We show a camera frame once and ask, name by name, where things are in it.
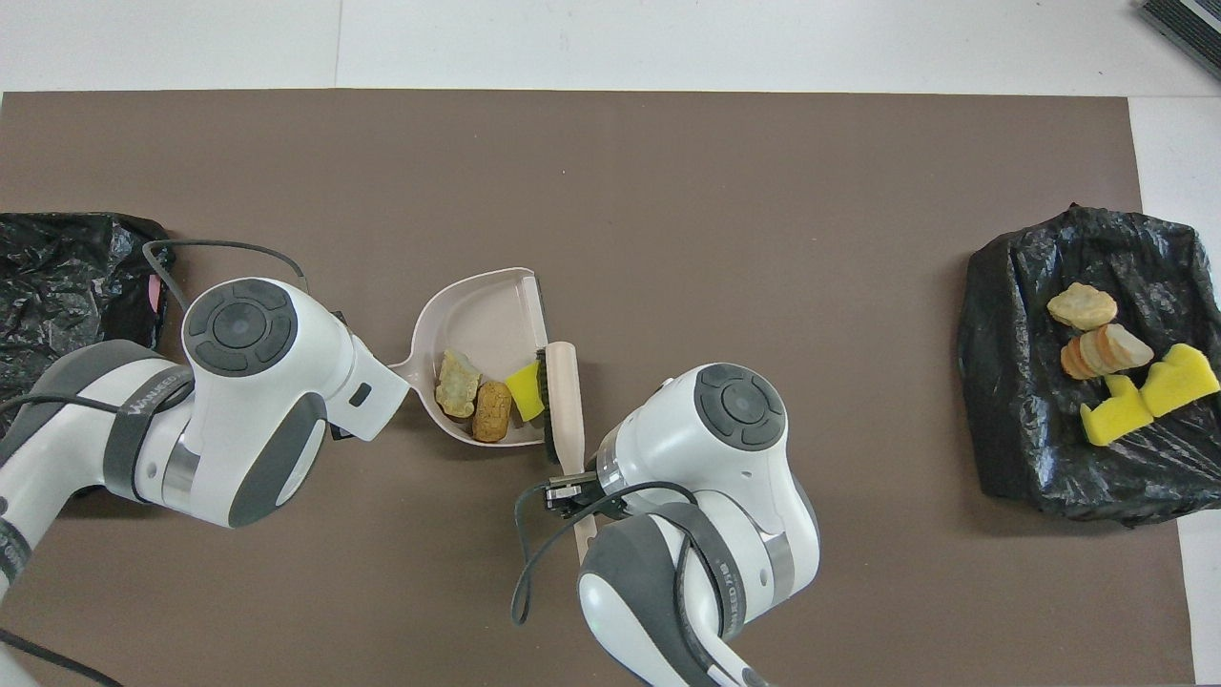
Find black bag-lined trash bin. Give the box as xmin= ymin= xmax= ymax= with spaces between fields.
xmin=957 ymin=202 xmax=1221 ymax=526

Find orange striped bread roll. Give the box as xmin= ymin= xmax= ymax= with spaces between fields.
xmin=1060 ymin=323 xmax=1155 ymax=381

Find pale round bread piece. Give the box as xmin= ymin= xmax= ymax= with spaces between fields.
xmin=1046 ymin=281 xmax=1119 ymax=332

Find yellow sponge green backing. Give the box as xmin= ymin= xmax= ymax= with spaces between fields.
xmin=504 ymin=360 xmax=547 ymax=424

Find black bag-lined bin pink spot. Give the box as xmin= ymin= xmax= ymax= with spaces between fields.
xmin=0 ymin=211 xmax=177 ymax=430

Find brown table mat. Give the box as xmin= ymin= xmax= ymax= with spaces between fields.
xmin=0 ymin=90 xmax=1195 ymax=687

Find beige plastic dustpan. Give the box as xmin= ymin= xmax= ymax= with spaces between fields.
xmin=386 ymin=267 xmax=551 ymax=449

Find brown bread nugget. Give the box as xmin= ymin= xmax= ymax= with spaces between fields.
xmin=471 ymin=381 xmax=514 ymax=444

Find notched yellow sponge piece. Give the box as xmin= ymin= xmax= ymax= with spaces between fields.
xmin=1080 ymin=374 xmax=1155 ymax=448

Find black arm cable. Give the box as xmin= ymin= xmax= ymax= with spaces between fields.
xmin=510 ymin=480 xmax=707 ymax=627
xmin=0 ymin=239 xmax=312 ymax=687

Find beige brush black bristles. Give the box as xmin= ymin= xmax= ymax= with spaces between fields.
xmin=534 ymin=341 xmax=600 ymax=564

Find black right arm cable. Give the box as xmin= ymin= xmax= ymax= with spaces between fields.
xmin=510 ymin=480 xmax=707 ymax=627

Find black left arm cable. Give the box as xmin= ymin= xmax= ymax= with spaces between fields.
xmin=0 ymin=239 xmax=312 ymax=687

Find grey ribbed box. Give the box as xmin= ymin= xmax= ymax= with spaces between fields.
xmin=1140 ymin=0 xmax=1221 ymax=82

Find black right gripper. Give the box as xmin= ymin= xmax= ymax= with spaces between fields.
xmin=545 ymin=469 xmax=629 ymax=521

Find yellow sponge wedge piece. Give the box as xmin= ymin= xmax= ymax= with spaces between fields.
xmin=1142 ymin=343 xmax=1221 ymax=418

